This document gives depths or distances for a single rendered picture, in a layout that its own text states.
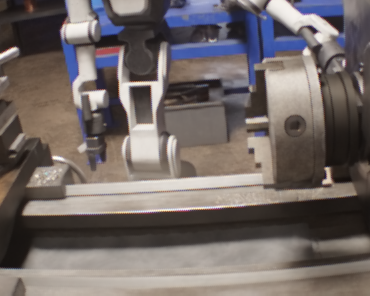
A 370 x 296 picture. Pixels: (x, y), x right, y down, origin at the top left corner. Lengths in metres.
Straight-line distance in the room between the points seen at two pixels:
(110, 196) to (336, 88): 0.65
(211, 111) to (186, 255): 1.86
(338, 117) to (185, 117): 2.19
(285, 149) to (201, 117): 2.19
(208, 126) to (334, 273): 2.16
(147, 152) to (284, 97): 1.02
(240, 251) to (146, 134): 0.72
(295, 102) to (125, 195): 0.59
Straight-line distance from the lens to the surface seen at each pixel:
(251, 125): 0.99
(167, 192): 1.26
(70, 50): 2.85
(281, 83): 0.86
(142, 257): 1.25
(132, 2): 1.69
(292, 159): 0.86
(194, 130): 3.06
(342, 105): 0.90
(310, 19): 1.58
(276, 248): 1.22
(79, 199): 1.31
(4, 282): 1.06
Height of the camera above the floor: 1.54
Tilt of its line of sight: 28 degrees down
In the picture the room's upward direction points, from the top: 8 degrees counter-clockwise
